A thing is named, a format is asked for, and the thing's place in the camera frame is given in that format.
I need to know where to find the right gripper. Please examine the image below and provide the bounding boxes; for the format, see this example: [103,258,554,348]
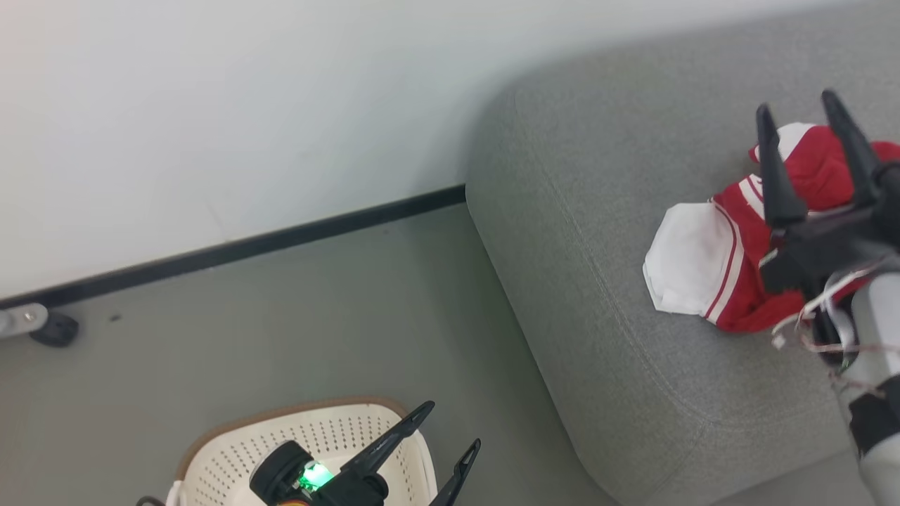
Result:
[756,89,900,295]

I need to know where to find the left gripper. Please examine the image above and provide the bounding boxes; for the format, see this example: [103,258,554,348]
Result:
[249,401,482,506]

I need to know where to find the red and white garment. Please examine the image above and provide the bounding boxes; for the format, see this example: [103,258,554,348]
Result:
[748,123,900,213]

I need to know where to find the red shorts with white lining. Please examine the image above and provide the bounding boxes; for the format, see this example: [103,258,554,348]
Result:
[643,174,873,334]

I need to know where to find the grey fabric sofa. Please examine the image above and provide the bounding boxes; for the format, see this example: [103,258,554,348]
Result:
[465,0,900,506]

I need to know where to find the white perforated laundry basket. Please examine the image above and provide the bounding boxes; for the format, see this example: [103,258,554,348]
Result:
[165,397,441,506]

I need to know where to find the black skirting strip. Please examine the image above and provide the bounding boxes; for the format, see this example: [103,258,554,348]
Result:
[0,184,468,311]

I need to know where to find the black rubber foot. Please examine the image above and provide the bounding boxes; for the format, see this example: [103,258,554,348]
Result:
[30,312,80,349]

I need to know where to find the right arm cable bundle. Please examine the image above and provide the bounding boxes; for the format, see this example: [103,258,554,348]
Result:
[771,261,900,384]

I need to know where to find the grey metal frame bracket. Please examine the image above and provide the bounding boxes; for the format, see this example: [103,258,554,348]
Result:
[0,303,49,341]

